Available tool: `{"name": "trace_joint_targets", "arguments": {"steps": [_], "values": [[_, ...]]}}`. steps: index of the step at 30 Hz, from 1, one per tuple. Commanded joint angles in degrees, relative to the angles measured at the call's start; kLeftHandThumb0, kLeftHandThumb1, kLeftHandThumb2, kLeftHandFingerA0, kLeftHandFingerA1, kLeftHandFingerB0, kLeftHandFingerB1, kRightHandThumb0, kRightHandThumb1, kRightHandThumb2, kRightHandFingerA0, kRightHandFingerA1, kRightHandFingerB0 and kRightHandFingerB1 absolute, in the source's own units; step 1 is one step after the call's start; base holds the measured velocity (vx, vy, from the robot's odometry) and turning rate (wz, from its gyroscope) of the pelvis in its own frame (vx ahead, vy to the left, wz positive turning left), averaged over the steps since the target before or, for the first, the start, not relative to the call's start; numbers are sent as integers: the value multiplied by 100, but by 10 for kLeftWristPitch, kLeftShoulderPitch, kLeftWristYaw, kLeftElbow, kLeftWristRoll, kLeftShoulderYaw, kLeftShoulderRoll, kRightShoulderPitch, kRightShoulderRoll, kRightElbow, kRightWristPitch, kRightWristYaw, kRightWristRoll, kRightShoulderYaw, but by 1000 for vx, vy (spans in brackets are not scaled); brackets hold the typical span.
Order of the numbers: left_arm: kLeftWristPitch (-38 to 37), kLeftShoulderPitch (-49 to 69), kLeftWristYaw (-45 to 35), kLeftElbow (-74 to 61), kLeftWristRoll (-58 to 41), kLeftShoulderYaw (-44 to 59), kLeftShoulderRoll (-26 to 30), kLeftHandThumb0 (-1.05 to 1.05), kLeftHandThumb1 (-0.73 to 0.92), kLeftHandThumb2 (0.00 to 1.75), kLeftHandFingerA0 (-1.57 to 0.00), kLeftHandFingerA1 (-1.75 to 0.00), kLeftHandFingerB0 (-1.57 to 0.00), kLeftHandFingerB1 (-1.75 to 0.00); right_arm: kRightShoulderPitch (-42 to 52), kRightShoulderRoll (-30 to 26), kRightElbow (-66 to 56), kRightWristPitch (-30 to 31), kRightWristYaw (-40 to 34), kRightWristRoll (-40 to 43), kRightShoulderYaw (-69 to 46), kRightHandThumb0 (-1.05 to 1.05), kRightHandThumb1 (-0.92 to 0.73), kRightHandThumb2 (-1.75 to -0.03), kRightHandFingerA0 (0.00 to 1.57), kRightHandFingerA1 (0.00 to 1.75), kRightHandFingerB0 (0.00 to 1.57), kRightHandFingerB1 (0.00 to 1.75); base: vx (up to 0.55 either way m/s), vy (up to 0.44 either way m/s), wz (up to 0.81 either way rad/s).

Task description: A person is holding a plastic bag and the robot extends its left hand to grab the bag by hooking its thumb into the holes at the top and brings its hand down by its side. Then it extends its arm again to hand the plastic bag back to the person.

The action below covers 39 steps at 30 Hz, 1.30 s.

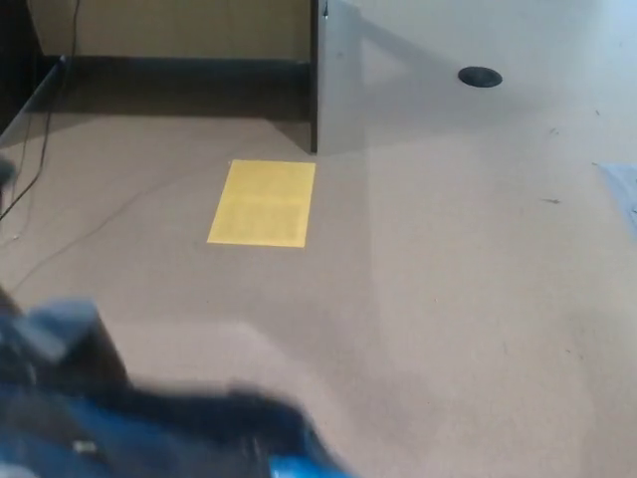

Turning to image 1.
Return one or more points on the tan wooden desk back panel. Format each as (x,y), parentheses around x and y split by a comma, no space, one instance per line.
(174,25)

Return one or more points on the yellow paper sheet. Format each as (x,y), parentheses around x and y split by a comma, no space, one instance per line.
(264,204)

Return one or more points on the grey desk side panel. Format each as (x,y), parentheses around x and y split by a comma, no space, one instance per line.
(341,74)

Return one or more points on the black cabinet with grey base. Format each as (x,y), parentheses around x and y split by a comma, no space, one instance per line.
(15,55)

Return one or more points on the black printed plastic bag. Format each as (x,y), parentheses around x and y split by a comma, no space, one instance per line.
(124,413)

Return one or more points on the clear plastic sheet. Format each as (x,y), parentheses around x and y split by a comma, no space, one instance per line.
(622,186)

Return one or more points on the black round floor cover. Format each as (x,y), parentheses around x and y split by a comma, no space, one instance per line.
(480,76)

